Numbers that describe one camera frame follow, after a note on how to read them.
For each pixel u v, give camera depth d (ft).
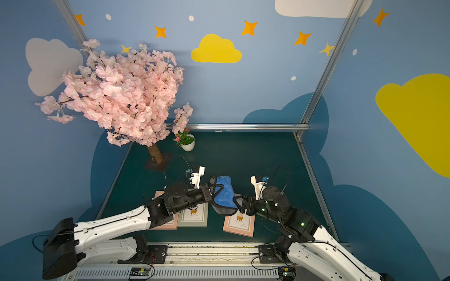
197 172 2.17
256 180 2.07
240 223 2.71
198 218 2.76
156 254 2.45
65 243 1.32
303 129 3.90
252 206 1.94
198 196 2.03
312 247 1.49
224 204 2.14
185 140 3.41
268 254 2.45
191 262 2.40
